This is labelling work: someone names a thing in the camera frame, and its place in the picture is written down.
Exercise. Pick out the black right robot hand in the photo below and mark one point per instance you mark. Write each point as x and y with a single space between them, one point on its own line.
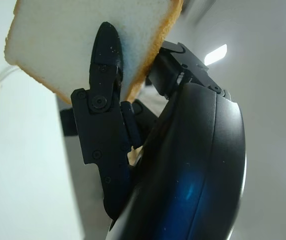
188 155

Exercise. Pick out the toast slice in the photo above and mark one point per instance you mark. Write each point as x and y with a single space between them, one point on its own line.
58 42

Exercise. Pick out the ceiling light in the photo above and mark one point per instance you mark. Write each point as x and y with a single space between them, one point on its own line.
215 55

